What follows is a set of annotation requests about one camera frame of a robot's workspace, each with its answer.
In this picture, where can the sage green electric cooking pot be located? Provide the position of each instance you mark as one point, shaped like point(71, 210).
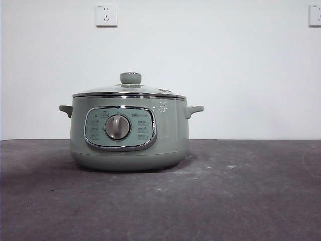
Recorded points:
point(170, 135)

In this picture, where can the white wall power socket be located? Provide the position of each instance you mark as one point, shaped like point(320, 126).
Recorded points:
point(316, 15)
point(106, 15)

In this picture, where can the glass lid with green knob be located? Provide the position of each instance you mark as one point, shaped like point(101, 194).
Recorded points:
point(130, 78)

